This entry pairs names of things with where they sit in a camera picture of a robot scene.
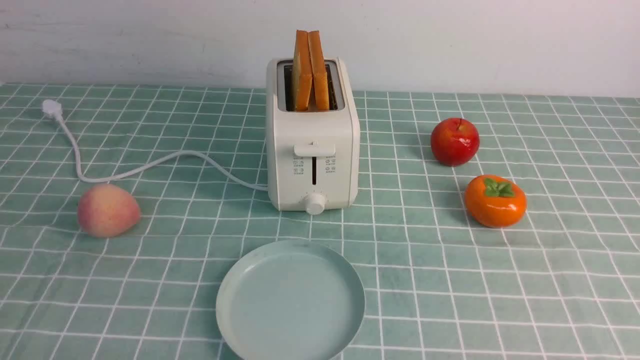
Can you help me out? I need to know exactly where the toast slice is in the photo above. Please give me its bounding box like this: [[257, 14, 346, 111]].
[[291, 30, 313, 112], [308, 30, 330, 111]]

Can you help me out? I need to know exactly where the white two-slot toaster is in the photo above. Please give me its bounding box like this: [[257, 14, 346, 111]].
[[265, 58, 361, 215]]

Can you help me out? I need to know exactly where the light blue round plate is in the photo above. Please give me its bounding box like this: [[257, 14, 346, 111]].
[[215, 239, 366, 360]]

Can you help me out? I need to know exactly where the red apple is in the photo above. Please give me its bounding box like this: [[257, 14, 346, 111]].
[[430, 117, 480, 167]]

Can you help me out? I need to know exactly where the orange persimmon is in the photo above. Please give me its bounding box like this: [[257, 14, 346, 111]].
[[464, 174, 528, 228]]

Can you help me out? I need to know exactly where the pink peach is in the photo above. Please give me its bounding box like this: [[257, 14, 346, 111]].
[[77, 183, 141, 239]]

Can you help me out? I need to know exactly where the green checkered tablecloth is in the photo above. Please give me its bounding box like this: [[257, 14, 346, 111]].
[[0, 83, 640, 360]]

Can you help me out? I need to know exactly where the white power cord with plug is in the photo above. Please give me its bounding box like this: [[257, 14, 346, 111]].
[[41, 99, 269, 192]]

